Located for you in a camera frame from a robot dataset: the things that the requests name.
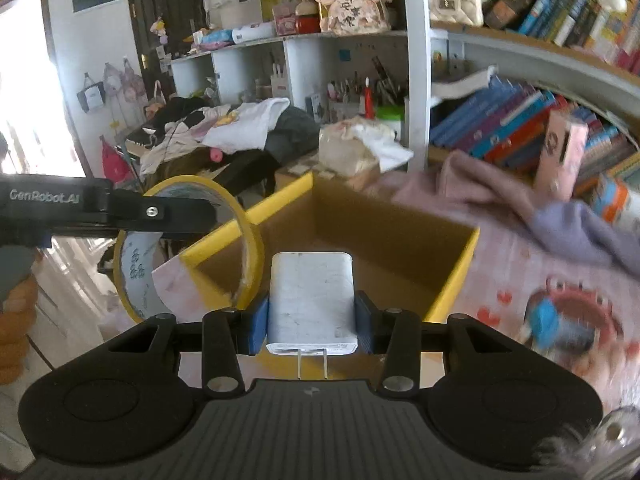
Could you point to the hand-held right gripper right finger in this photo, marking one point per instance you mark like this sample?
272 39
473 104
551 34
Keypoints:
363 322

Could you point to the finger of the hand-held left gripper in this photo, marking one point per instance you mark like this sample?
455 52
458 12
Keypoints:
165 215

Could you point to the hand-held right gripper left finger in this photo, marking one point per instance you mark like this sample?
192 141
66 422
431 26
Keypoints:
258 325

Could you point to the white charger plug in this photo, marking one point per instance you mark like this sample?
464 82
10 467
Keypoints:
310 300

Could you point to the yellow tape roll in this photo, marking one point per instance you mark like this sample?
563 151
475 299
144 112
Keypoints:
134 270

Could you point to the yellow cardboard box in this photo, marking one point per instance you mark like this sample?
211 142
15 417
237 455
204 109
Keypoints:
375 230

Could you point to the blue wrapper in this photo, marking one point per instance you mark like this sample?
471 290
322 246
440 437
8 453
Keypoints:
542 322

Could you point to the person's left hand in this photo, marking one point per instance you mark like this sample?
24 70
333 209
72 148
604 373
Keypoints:
17 330

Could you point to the red bag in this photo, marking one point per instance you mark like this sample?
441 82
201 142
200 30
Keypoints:
114 162

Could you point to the white printed garment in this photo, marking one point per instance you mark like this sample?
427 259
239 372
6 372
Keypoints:
240 125

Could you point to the hanging tote bags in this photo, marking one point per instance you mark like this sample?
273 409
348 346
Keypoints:
112 87

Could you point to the pink cartoon printed mat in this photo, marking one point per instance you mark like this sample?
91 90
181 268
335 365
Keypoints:
500 270

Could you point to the dark grey cloth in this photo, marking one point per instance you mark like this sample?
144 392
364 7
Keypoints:
295 132

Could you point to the plastic bag of tissues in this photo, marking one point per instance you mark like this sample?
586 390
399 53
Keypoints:
350 147

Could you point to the dark door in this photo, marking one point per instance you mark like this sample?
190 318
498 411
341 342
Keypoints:
160 25

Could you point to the green and white jar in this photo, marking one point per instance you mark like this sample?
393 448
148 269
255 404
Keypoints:
390 122

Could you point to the low white shelf unit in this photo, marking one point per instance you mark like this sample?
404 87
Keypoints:
300 60

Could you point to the pen holder with pens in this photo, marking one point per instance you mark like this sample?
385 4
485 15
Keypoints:
344 102

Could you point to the red stick bottle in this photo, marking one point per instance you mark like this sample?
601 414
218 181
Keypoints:
369 102

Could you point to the pink and purple cloth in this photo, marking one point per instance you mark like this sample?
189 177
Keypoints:
565 232

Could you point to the row of slanted books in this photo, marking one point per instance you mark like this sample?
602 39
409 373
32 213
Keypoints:
500 130

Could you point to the red jar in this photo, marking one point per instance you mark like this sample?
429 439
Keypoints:
307 20

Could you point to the pink bottle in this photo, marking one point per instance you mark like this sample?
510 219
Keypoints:
560 155

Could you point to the white bookshelf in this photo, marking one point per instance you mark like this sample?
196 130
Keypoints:
417 60

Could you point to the clear plastic object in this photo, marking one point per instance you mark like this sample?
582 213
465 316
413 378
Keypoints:
605 440

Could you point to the orange and white box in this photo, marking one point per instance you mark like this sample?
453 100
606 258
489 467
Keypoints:
620 205

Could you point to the row of upright books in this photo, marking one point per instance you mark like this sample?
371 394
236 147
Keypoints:
560 0

